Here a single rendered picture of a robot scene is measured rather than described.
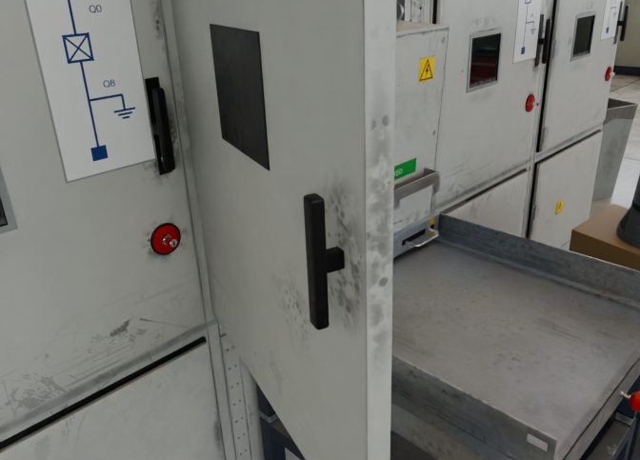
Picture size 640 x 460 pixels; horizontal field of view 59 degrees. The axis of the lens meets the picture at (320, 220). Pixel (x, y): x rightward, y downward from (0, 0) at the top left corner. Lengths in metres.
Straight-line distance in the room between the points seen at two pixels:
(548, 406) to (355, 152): 0.65
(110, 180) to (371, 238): 0.57
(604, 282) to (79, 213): 1.05
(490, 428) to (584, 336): 0.36
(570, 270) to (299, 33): 0.98
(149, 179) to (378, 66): 0.62
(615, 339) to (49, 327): 1.01
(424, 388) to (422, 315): 0.27
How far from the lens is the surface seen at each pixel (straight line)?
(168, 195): 1.03
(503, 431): 0.91
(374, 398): 0.61
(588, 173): 2.77
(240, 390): 1.36
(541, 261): 1.41
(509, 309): 1.25
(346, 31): 0.48
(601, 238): 1.62
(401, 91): 1.25
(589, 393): 1.07
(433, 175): 1.36
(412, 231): 1.42
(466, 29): 1.66
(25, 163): 0.92
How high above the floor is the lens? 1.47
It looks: 23 degrees down
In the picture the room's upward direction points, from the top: 2 degrees counter-clockwise
